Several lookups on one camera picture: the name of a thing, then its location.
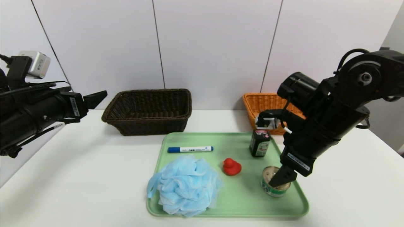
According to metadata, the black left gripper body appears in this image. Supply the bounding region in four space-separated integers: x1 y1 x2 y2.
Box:
21 91 89 135

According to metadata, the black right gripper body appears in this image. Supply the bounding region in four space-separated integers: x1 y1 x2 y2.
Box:
280 119 341 177

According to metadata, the tin can with pull tab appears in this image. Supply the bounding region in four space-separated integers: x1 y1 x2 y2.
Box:
261 166 291 198

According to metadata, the red rubber duck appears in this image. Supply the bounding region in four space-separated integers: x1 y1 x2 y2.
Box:
223 158 242 176

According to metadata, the dark brown wicker basket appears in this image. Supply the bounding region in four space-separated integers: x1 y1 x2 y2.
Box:
101 89 193 137

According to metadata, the orange wicker basket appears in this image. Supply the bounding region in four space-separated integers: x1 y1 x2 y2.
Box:
242 93 306 135

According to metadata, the green plastic tray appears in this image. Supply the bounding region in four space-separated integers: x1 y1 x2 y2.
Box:
147 132 309 218

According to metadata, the blue mesh bath loofah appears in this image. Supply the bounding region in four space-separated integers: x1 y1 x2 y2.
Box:
147 155 222 217

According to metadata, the blue whiteboard marker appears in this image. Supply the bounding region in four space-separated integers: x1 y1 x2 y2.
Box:
168 146 214 153

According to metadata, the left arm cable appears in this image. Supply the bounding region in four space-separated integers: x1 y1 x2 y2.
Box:
16 122 66 147

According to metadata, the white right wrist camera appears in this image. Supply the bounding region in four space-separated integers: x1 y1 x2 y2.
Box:
255 109 294 134

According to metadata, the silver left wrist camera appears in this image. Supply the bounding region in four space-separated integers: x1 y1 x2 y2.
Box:
17 50 51 79

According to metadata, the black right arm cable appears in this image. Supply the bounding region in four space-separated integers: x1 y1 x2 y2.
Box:
336 48 370 74

